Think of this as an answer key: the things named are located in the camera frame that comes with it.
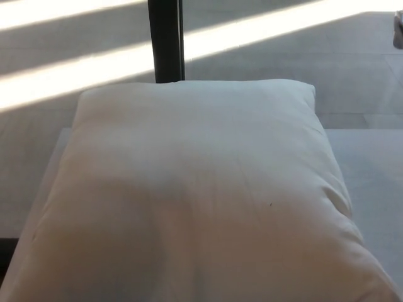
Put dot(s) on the white square pillow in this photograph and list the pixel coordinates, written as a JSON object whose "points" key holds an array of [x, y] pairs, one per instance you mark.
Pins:
{"points": [[201, 188]]}

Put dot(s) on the black vertical post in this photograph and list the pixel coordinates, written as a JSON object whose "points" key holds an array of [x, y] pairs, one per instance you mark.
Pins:
{"points": [[165, 41]]}

